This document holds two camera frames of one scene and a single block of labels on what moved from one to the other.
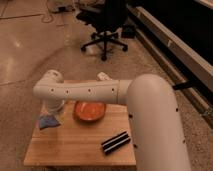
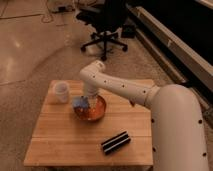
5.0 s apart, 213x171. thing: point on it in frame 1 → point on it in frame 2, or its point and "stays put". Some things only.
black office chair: (108, 20) stays put
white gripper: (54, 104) → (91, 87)
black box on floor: (128, 31) stays put
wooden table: (79, 142) stays put
